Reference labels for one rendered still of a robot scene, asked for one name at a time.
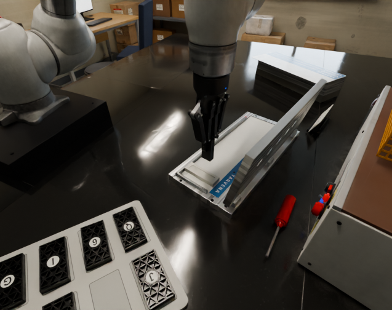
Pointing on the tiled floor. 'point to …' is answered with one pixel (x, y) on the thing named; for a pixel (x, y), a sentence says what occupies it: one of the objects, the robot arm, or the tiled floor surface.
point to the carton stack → (125, 38)
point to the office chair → (146, 24)
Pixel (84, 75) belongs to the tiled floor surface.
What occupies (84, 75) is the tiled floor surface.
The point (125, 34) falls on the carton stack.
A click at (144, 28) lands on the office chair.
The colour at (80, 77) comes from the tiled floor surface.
